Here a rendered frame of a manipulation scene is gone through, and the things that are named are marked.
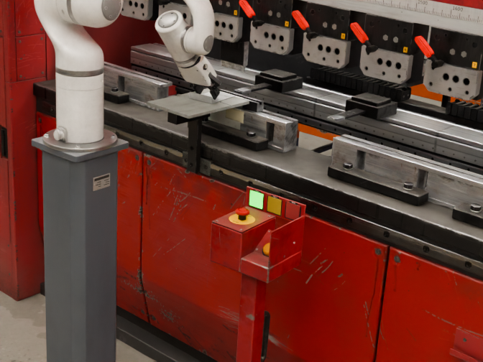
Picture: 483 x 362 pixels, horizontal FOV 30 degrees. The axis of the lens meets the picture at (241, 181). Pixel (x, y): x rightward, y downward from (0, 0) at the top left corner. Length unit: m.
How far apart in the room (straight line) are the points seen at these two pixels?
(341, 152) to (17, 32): 1.33
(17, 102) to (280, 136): 1.11
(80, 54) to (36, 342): 1.45
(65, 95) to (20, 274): 1.47
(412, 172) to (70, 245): 0.93
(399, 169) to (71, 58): 0.93
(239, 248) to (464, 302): 0.60
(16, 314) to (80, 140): 1.42
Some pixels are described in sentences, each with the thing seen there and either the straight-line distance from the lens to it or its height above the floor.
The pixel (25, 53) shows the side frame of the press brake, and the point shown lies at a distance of 3.38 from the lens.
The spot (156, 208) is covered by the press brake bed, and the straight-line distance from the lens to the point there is 3.02.
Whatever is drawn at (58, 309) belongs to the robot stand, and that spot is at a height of 0.54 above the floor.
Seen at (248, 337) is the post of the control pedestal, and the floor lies 0.44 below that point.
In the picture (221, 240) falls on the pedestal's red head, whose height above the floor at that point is 0.73.
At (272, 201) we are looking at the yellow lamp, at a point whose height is 0.82.
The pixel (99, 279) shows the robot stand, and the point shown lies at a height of 0.63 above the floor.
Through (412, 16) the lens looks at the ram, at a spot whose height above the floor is 1.36.
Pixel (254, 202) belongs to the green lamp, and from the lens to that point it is 2.54.
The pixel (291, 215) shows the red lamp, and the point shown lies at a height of 0.80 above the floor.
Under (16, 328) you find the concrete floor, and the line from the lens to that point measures 3.51.
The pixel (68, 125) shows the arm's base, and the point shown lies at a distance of 2.31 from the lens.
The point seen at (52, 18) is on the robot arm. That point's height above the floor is 1.32.
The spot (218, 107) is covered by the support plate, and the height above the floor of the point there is 1.00.
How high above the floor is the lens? 1.75
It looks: 21 degrees down
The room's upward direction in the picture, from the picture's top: 3 degrees clockwise
